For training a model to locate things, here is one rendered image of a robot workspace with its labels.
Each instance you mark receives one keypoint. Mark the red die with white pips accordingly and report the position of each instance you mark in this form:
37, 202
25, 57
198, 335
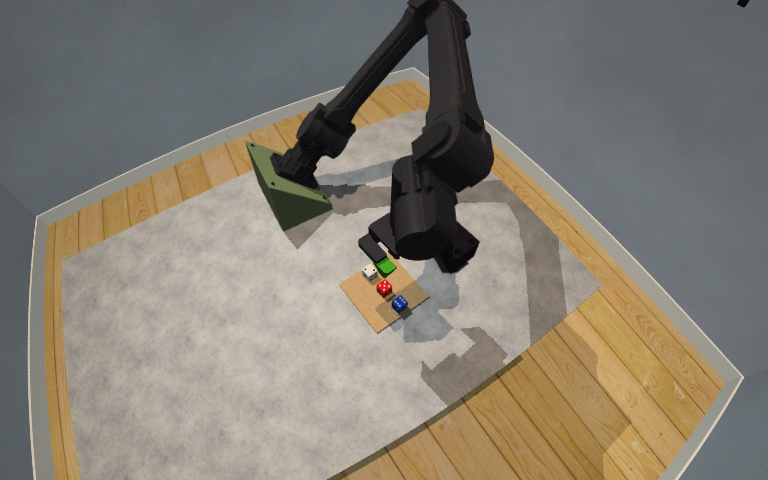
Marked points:
384, 288

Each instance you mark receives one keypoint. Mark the grey die with black pips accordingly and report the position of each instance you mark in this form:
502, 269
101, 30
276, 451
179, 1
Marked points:
369, 272

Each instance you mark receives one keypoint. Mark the blue die with white pips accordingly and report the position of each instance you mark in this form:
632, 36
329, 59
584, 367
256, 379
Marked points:
399, 304

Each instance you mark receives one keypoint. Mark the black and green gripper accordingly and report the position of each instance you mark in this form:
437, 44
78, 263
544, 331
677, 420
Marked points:
380, 231

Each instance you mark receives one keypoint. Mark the tan square mat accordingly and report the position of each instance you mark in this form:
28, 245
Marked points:
376, 309

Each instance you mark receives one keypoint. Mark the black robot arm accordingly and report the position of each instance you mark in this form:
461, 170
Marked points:
424, 222

